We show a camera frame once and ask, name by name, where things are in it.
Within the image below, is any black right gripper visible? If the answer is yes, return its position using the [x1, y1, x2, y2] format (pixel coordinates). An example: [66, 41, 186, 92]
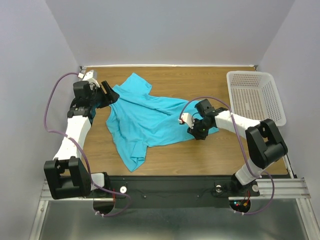
[186, 117, 212, 140]

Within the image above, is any turquoise t shirt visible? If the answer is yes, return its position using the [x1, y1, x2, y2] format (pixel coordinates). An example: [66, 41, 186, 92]
[106, 73, 197, 172]

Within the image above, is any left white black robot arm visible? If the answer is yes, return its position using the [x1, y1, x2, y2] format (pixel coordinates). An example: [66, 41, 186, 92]
[43, 80, 120, 200]

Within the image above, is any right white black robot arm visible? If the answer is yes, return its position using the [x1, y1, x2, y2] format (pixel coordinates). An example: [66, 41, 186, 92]
[179, 99, 288, 195]

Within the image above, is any white plastic laundry basket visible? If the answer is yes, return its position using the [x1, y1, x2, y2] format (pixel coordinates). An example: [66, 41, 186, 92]
[226, 70, 287, 127]

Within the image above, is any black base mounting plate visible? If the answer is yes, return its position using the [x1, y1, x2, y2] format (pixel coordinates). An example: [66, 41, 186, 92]
[105, 175, 260, 209]

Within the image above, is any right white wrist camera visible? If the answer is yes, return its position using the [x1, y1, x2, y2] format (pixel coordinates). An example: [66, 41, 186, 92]
[178, 112, 195, 129]

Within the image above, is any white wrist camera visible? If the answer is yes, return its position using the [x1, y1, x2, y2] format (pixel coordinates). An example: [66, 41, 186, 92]
[178, 112, 195, 129]
[77, 70, 100, 88]

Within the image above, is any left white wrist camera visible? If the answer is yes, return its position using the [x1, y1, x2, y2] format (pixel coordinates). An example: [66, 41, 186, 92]
[77, 70, 100, 88]

